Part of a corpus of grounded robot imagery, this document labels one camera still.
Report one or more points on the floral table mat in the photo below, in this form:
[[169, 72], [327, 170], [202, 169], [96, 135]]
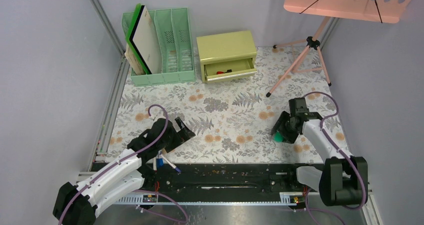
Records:
[[232, 120]]

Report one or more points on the green Treehouse book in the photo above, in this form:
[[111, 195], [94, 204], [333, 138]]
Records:
[[132, 60]]

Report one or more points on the white perforated board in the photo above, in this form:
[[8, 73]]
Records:
[[147, 42]]

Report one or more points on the white red marker pen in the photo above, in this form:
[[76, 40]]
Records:
[[155, 164]]

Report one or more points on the purple cartoon book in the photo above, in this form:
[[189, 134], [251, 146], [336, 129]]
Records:
[[141, 69]]

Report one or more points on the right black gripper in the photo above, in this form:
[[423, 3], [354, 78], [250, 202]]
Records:
[[289, 137]]

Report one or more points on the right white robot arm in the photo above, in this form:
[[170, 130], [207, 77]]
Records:
[[343, 180]]

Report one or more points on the pink music stand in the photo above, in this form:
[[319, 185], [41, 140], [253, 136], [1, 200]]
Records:
[[382, 11]]

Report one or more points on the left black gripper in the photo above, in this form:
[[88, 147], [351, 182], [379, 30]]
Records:
[[181, 136]]

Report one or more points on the mint green file organizer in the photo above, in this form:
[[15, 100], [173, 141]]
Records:
[[174, 36]]

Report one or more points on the white blue marker pen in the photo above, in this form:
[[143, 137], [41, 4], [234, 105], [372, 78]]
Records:
[[170, 163]]

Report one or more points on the yellow-green drawer cabinet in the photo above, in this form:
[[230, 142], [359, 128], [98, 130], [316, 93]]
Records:
[[234, 51]]

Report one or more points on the aluminium rail frame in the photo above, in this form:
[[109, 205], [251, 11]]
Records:
[[111, 70]]

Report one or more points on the green cube block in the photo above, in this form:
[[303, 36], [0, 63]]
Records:
[[277, 137]]

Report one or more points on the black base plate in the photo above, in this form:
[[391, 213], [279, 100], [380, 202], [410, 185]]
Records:
[[227, 183]]

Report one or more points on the green clip file folder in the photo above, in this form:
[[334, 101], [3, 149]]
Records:
[[130, 35]]

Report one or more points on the red black stamp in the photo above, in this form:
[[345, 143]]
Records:
[[223, 72]]

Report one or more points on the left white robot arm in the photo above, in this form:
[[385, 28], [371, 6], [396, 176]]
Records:
[[82, 203]]

